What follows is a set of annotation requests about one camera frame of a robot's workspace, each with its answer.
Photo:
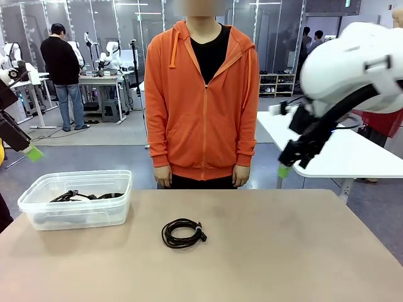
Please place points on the black bag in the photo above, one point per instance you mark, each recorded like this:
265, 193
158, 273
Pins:
364, 132

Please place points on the white lab robot arm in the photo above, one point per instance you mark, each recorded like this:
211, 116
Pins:
78, 53
9, 52
112, 52

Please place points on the clear plastic storage container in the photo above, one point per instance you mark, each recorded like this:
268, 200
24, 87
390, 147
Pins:
107, 210

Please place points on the black bulky object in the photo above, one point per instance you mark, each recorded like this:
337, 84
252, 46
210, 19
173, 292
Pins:
4, 214

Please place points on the grey step stool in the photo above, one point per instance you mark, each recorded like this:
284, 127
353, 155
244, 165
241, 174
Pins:
110, 110

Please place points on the red hairdresser cape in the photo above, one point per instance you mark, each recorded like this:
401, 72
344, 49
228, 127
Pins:
378, 122

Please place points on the yellow object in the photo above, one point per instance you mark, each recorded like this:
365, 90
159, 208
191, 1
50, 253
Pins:
2, 154

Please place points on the bald mannequin head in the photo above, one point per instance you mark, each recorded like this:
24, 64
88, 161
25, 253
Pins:
398, 17

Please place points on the black flat case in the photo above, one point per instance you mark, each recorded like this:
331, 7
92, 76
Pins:
93, 107

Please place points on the wooden shoe rack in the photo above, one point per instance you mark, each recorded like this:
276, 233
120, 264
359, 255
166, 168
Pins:
278, 85

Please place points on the orange-sleeved right forearm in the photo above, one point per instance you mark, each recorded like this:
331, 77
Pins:
159, 148

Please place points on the black camera tripod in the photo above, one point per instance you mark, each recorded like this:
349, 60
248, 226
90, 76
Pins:
135, 55

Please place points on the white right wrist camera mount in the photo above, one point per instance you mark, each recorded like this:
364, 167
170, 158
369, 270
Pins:
277, 108

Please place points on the orange-sleeved left forearm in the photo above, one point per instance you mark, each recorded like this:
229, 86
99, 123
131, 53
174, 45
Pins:
247, 144

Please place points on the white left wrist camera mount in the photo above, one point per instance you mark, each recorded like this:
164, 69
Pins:
28, 74

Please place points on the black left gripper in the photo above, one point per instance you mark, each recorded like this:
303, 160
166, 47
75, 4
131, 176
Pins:
7, 122

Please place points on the white lab workbench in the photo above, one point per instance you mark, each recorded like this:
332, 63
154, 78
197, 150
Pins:
100, 79

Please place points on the man in black sweater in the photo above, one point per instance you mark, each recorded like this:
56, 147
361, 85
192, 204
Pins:
61, 63

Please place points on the person's right hand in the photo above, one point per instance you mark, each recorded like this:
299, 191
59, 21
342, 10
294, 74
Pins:
163, 176

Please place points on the white rounded table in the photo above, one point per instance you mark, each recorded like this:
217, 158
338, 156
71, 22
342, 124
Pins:
346, 157

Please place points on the distant dark-haired bystander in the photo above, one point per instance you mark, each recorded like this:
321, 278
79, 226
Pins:
307, 41
318, 39

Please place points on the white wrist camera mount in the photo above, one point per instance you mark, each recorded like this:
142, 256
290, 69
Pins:
277, 108
28, 74

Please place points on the person's left hand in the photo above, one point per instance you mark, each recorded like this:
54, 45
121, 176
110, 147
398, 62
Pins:
241, 176

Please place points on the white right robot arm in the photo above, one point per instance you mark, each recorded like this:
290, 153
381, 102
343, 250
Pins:
352, 63

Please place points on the white floor unit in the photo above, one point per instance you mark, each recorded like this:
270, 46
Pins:
137, 100

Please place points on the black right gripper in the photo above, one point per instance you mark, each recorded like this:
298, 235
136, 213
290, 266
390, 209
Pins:
308, 126

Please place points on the person in orange hoodie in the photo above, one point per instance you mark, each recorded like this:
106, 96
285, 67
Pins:
201, 126

